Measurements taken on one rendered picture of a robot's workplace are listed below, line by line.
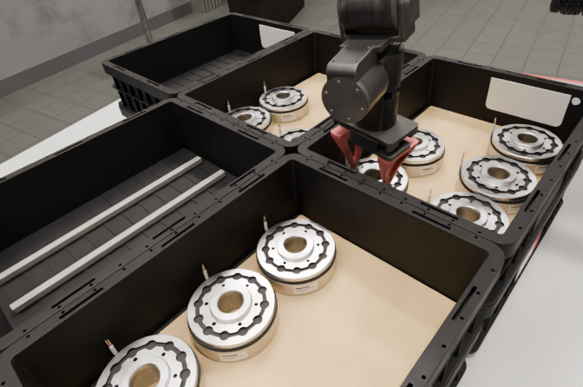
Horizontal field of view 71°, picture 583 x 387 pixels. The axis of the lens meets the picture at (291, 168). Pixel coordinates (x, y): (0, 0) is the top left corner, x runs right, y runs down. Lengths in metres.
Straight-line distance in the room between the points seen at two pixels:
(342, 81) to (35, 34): 3.58
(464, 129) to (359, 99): 0.41
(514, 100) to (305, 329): 0.54
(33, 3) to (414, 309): 3.69
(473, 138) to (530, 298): 0.28
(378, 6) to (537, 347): 0.50
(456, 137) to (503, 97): 0.11
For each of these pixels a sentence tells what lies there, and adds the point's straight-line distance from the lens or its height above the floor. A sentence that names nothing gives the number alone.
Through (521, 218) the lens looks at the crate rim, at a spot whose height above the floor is 0.93.
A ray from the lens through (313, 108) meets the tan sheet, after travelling 0.88.
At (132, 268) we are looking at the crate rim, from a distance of 0.48.
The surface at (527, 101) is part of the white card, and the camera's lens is 0.82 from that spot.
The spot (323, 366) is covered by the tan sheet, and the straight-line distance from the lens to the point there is 0.48.
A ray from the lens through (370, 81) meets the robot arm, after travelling 0.46.
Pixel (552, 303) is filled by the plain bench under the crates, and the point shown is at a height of 0.70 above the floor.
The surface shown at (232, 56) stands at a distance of 1.20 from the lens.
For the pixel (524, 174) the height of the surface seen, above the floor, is 0.86.
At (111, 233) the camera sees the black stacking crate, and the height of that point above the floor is 0.83.
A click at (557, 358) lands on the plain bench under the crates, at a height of 0.70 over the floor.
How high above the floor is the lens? 1.26
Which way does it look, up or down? 37 degrees down
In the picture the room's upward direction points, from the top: 7 degrees counter-clockwise
